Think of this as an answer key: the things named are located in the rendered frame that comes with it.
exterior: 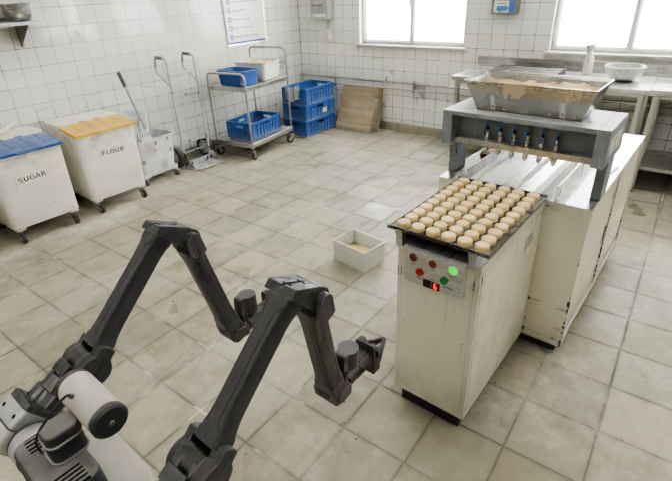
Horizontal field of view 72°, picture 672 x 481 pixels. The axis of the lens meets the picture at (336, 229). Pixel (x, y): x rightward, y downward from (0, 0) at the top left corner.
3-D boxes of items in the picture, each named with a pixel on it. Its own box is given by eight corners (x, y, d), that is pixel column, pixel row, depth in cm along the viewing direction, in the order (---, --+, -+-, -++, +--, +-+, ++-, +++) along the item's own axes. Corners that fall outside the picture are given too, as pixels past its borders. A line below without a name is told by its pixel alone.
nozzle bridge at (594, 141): (466, 158, 259) (472, 96, 244) (611, 185, 218) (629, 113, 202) (438, 176, 237) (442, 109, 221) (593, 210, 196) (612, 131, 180)
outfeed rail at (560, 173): (604, 130, 296) (606, 120, 293) (609, 131, 294) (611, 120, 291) (466, 269, 160) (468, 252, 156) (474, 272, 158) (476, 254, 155)
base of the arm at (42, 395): (24, 411, 100) (67, 426, 109) (52, 378, 103) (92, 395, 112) (8, 392, 105) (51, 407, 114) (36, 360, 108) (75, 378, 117)
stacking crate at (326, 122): (313, 123, 663) (313, 108, 654) (335, 127, 640) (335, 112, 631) (284, 133, 622) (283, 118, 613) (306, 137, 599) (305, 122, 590)
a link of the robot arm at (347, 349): (313, 390, 126) (339, 406, 121) (312, 359, 120) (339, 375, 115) (340, 364, 134) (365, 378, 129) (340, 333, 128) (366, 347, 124)
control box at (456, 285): (407, 274, 183) (409, 244, 177) (465, 296, 169) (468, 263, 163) (403, 279, 181) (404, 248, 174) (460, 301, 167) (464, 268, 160)
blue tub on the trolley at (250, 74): (235, 80, 536) (233, 66, 529) (261, 83, 516) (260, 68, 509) (216, 85, 514) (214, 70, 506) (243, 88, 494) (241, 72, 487)
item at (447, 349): (459, 320, 266) (475, 172, 224) (519, 345, 246) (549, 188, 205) (392, 397, 218) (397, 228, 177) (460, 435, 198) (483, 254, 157)
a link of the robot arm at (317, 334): (277, 285, 100) (317, 306, 94) (295, 269, 103) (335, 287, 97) (310, 394, 127) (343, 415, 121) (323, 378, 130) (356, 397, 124)
